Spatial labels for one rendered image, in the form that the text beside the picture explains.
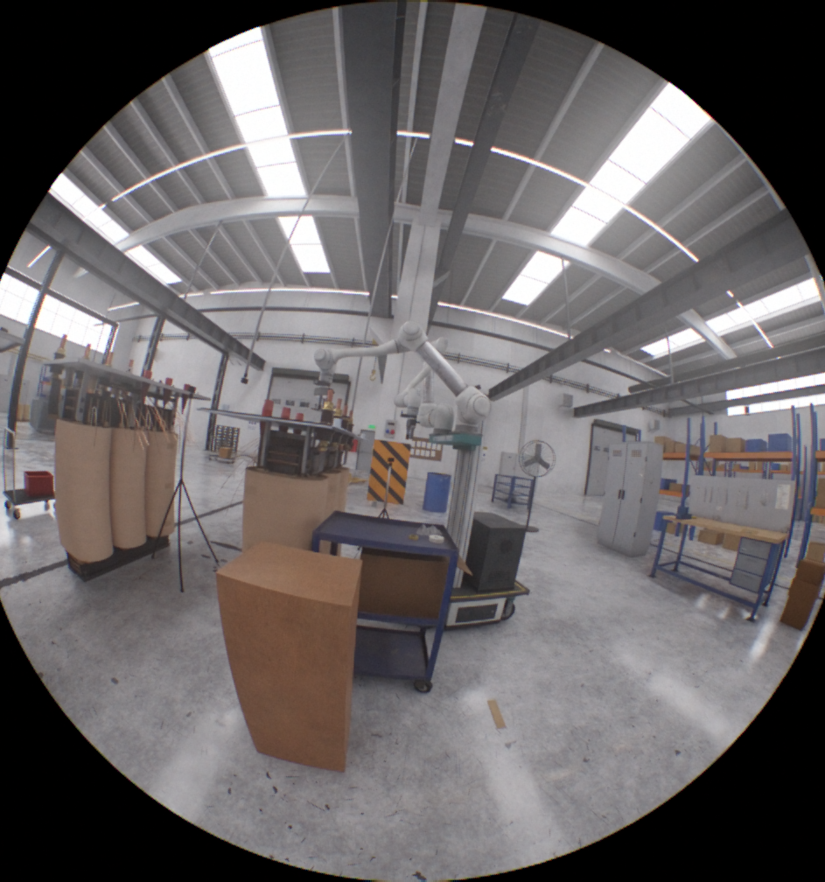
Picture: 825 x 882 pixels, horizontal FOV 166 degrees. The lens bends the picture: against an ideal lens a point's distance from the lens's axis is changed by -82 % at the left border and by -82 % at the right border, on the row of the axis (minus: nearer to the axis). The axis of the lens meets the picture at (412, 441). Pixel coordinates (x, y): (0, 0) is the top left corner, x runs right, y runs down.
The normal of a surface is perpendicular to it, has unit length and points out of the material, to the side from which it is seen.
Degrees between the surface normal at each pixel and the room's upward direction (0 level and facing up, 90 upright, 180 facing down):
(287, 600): 90
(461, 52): 180
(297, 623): 90
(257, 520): 90
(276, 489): 90
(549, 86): 174
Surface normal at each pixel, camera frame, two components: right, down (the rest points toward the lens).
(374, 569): 0.07, -0.04
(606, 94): -0.04, 1.00
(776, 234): -0.99, -0.14
